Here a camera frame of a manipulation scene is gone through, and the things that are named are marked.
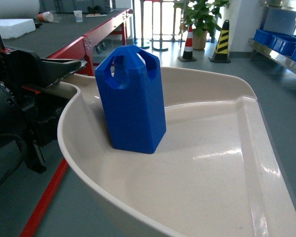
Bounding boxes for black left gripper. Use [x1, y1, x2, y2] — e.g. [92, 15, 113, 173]
[0, 49, 87, 173]

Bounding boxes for blue plastic part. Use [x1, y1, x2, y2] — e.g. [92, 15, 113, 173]
[95, 45, 166, 154]

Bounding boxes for beige plastic dustpan tray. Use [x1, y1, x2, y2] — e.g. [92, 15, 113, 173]
[58, 67, 296, 237]

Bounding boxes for metal shelf rack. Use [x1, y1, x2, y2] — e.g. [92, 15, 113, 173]
[248, 0, 296, 74]

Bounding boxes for white foam block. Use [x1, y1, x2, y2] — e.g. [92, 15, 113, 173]
[0, 19, 36, 40]

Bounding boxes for white paper cup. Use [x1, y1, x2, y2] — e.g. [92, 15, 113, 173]
[73, 10, 83, 23]

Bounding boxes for white foam roll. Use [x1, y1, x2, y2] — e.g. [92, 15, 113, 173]
[0, 0, 40, 19]

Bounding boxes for red white traffic cone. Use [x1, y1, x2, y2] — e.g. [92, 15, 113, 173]
[178, 24, 197, 62]

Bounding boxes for potted green plant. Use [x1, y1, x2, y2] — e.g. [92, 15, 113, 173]
[181, 0, 230, 50]

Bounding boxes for yellow black traffic cone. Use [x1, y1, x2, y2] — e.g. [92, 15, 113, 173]
[209, 20, 231, 63]

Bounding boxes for red table frame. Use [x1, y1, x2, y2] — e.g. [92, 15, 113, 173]
[20, 8, 132, 237]

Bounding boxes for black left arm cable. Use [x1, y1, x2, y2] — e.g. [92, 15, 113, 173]
[0, 133, 28, 196]

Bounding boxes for stanchion post base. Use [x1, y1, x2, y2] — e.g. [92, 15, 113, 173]
[151, 0, 168, 52]

